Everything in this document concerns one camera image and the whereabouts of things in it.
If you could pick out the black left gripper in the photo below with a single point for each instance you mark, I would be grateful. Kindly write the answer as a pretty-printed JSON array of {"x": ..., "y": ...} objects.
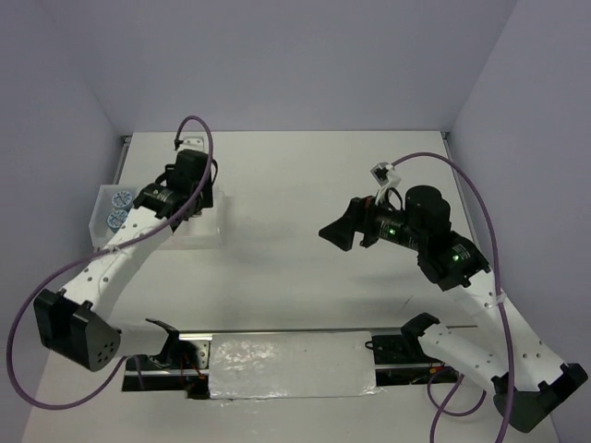
[{"x": 208, "y": 192}]

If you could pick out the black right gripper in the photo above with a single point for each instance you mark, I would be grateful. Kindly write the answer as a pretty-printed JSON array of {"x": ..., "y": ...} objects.
[{"x": 359, "y": 216}]

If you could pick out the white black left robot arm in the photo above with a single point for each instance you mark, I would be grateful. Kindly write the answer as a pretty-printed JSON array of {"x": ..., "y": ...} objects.
[{"x": 73, "y": 321}]

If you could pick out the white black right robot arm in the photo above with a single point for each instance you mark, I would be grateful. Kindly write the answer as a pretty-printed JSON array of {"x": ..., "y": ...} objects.
[{"x": 520, "y": 372}]

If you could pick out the clear plastic compartment tray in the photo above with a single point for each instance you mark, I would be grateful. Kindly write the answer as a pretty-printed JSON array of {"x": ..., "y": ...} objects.
[{"x": 204, "y": 231}]

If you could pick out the silver tape sheet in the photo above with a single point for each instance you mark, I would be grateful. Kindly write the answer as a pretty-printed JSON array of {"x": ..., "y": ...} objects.
[{"x": 291, "y": 366}]

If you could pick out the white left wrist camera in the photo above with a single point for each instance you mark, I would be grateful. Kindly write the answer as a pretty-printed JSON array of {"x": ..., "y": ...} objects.
[{"x": 191, "y": 143}]

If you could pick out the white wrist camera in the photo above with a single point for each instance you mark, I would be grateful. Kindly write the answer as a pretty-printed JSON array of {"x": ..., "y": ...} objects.
[
  {"x": 191, "y": 143},
  {"x": 385, "y": 175}
]

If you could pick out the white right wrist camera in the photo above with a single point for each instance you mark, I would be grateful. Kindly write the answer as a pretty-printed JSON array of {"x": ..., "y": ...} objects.
[{"x": 385, "y": 175}]

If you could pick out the black metal base rail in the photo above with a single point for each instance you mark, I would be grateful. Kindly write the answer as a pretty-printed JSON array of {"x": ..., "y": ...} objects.
[{"x": 396, "y": 364}]

